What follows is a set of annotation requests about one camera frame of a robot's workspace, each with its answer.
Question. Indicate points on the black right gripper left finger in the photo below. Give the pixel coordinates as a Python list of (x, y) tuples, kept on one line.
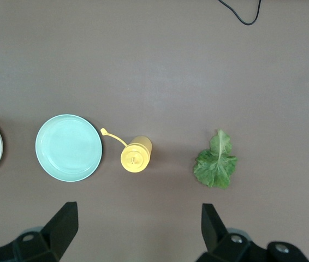
[(61, 229)]

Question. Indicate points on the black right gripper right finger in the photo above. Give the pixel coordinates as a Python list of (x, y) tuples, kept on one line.
[(214, 232)]

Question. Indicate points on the green lettuce leaf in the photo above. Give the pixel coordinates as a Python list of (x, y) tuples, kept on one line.
[(216, 166)]

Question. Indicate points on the yellow mustard squeeze bottle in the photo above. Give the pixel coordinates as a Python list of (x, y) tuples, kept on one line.
[(135, 159)]

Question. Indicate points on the mint green plate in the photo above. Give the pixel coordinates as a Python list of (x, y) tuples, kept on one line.
[(68, 147)]

